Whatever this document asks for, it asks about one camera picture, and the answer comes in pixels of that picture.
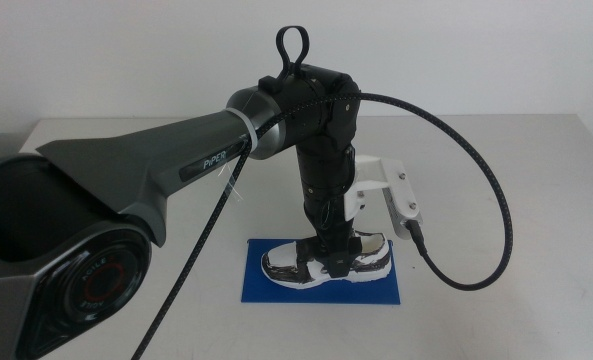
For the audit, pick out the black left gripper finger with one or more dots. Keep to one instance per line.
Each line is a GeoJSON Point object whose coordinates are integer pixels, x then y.
{"type": "Point", "coordinates": [340, 262]}

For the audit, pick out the black and white sneaker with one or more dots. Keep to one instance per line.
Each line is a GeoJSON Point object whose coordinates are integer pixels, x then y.
{"type": "Point", "coordinates": [281, 260]}

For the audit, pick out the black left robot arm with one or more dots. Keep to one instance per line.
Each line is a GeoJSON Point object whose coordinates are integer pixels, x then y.
{"type": "Point", "coordinates": [126, 160]}

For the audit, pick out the blue rectangular mat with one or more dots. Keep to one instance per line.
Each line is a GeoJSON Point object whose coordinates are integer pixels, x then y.
{"type": "Point", "coordinates": [376, 294]}

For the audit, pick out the white zip tie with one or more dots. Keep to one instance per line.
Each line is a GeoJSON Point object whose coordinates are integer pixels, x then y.
{"type": "Point", "coordinates": [248, 127]}

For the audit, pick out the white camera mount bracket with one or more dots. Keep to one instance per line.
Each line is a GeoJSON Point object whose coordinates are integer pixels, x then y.
{"type": "Point", "coordinates": [371, 172]}

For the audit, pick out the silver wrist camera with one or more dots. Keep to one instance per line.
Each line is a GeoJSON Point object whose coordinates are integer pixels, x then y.
{"type": "Point", "coordinates": [403, 200]}

